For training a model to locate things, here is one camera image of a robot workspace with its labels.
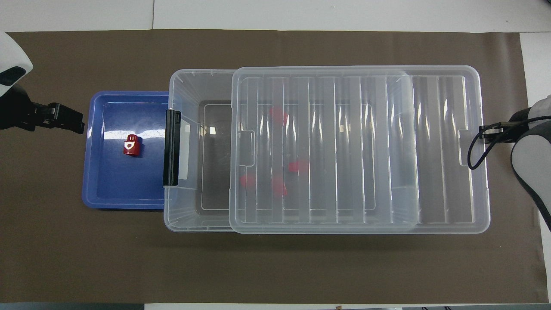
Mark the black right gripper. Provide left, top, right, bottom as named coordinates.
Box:
left=479, top=107, right=532, bottom=144

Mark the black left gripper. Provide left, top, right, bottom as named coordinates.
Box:
left=0, top=84, right=86, bottom=134

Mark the red block with white print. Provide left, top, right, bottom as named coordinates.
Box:
left=123, top=134, right=142, bottom=158

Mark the clear ribbed plastic lid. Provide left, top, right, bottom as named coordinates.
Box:
left=228, top=65, right=492, bottom=235

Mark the blue plastic tray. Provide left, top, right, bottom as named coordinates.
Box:
left=82, top=90, right=170, bottom=211

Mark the clear plastic storage box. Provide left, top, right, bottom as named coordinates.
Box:
left=164, top=69, right=421, bottom=233

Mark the brown paper table mat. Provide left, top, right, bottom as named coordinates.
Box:
left=0, top=29, right=548, bottom=304

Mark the black box latch handle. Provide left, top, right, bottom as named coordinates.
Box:
left=162, top=109, right=182, bottom=187

